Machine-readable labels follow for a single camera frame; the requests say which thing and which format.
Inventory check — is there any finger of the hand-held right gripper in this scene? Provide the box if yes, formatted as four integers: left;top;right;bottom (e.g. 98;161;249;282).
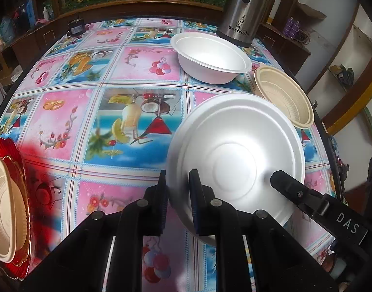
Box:
270;170;330;220

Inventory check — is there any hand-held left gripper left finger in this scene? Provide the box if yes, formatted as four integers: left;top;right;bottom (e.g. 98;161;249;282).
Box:
18;170;170;292

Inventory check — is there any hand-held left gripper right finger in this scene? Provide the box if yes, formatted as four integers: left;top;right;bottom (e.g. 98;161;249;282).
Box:
188;169;342;292

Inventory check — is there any white foam plate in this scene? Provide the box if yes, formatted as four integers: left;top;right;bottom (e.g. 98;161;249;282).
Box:
168;93;306;247

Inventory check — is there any large beige ribbed bowl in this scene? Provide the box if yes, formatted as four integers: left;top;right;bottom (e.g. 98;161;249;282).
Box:
254;65;314;129

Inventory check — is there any white foam bowl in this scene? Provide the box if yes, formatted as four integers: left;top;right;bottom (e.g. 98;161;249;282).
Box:
170;32;253;85

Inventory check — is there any small beige ribbed bowl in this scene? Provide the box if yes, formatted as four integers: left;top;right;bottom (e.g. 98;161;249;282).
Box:
0;156;30;264

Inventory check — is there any large red scalloped plate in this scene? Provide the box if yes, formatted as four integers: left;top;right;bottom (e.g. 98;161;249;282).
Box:
0;138;32;280

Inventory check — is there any fruit print tablecloth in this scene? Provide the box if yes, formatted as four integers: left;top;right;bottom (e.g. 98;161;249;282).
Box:
0;17;339;292

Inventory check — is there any dark tool pile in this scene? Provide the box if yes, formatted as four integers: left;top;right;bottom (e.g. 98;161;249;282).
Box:
329;64;355;89

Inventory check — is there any stainless steel kettle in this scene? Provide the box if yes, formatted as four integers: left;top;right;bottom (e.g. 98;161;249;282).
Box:
216;0;273;48

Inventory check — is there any brown wooden cabinet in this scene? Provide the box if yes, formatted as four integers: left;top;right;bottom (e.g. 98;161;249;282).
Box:
9;0;311;76

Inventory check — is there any small black jar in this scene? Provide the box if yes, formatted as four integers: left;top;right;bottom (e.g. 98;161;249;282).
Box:
67;19;84;36

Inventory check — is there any dark wire basket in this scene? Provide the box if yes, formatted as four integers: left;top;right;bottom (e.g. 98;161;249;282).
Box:
297;27;312;45

